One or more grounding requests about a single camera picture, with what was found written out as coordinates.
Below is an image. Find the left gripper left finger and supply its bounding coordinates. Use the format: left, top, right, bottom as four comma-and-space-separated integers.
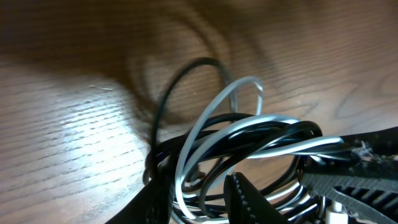
106, 175, 174, 224

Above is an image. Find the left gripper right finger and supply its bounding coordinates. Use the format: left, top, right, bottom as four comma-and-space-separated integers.
223, 172, 289, 224

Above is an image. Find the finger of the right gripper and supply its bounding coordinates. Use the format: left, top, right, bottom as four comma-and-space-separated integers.
300, 127, 397, 223

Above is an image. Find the black usb cable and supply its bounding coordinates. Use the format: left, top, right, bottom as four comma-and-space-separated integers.
144, 57, 352, 224

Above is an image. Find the white usb cable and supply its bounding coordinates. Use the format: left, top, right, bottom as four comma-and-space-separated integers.
142, 76, 346, 224

